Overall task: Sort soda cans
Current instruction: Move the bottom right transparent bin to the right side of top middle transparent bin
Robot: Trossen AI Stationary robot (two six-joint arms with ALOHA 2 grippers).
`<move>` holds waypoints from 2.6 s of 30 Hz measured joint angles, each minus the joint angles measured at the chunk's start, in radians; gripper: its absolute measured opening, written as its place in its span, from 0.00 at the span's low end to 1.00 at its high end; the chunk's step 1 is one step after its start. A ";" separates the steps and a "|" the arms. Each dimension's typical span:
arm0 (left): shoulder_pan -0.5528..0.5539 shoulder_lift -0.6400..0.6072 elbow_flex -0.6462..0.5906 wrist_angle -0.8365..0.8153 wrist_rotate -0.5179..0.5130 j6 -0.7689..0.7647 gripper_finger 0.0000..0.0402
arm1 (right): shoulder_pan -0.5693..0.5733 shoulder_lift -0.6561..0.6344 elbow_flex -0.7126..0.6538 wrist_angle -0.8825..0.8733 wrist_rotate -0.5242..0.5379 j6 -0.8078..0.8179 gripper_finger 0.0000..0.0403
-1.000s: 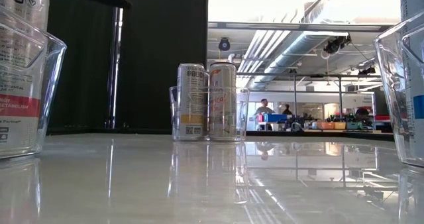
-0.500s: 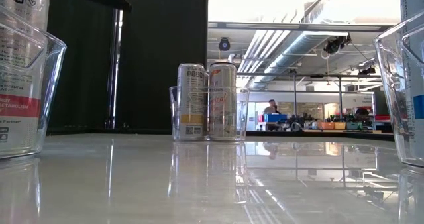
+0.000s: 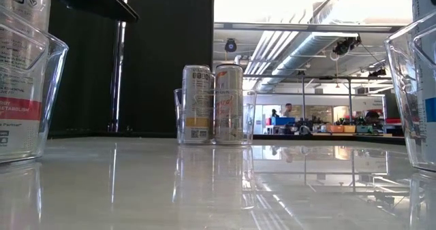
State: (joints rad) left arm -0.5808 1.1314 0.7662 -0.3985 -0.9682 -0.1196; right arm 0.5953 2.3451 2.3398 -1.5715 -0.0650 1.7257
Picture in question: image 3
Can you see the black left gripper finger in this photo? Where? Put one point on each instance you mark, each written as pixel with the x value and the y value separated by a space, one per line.
pixel 95 2

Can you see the clear plastic bin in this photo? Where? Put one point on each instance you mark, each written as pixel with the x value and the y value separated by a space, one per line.
pixel 402 97
pixel 250 121
pixel 54 87

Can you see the white Celsius can yellow band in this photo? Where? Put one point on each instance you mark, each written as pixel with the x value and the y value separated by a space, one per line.
pixel 229 121
pixel 197 100

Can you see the black backdrop panel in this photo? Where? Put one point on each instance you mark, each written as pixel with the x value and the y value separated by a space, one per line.
pixel 163 53
pixel 85 70

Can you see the metal backdrop pole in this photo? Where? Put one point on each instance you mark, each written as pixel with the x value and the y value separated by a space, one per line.
pixel 117 70

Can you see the dark monitor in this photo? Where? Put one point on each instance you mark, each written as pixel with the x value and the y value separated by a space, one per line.
pixel 396 105

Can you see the person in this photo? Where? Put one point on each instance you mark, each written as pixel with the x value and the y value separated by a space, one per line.
pixel 288 109
pixel 274 113
pixel 372 116

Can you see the grey workbench wooden top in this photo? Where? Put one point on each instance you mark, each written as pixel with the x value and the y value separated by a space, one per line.
pixel 381 134

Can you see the teal storage bin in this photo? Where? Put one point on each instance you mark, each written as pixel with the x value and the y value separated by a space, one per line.
pixel 364 129

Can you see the tan storage bin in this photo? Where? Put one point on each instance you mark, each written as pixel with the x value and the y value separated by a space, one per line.
pixel 350 129

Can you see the orange storage bin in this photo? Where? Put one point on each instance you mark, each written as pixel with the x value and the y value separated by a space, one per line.
pixel 335 129

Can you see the blue storage bin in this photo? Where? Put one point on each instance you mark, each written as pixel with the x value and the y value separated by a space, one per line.
pixel 282 121

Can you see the black hanging camera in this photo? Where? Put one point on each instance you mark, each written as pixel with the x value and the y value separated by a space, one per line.
pixel 377 73
pixel 345 46

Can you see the grey overhead frame bar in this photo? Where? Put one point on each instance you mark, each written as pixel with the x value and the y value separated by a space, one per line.
pixel 340 27

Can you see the grey metal frame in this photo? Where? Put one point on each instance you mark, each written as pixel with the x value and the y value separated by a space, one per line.
pixel 349 97

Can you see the silver ventilation duct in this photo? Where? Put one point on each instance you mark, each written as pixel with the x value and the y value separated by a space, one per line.
pixel 306 49

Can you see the black dome camera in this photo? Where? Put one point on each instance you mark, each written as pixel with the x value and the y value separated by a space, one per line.
pixel 230 45

